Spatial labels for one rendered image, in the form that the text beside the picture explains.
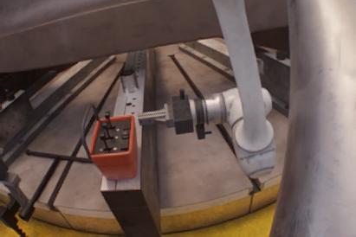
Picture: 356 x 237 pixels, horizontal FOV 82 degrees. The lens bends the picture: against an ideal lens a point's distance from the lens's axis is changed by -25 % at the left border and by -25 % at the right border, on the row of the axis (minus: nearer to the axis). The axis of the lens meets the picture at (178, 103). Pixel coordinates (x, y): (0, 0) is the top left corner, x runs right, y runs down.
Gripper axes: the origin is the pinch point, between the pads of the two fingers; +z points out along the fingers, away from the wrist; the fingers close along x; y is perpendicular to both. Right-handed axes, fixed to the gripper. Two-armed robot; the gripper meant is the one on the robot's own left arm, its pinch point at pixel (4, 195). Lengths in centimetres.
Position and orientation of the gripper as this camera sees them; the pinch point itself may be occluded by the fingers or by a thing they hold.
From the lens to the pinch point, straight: 72.1
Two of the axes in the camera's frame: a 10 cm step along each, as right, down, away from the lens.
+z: 1.2, 8.4, 5.3
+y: 0.7, -5.4, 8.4
